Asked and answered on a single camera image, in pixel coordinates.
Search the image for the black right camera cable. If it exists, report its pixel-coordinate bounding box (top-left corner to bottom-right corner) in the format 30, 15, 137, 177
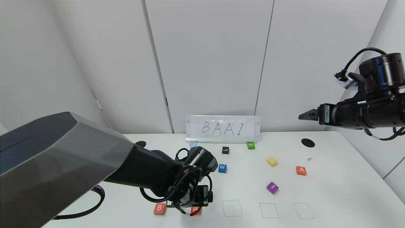
341, 47, 387, 77

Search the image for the white BAAI sign board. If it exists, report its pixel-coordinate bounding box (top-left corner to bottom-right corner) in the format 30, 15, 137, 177
186, 115, 261, 143

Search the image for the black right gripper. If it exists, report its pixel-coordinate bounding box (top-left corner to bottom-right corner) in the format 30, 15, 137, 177
298, 102, 363, 130

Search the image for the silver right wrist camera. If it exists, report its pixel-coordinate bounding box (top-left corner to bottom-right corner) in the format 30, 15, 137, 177
334, 72, 363, 91

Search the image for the black right arm cable loop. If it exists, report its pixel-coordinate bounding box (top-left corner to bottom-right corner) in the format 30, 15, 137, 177
364, 127, 405, 141

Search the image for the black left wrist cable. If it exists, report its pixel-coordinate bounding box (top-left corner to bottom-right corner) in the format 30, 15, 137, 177
139, 147, 216, 218

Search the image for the black left arm hanging cable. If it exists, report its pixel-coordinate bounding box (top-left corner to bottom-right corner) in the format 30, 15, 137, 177
52, 185, 105, 220

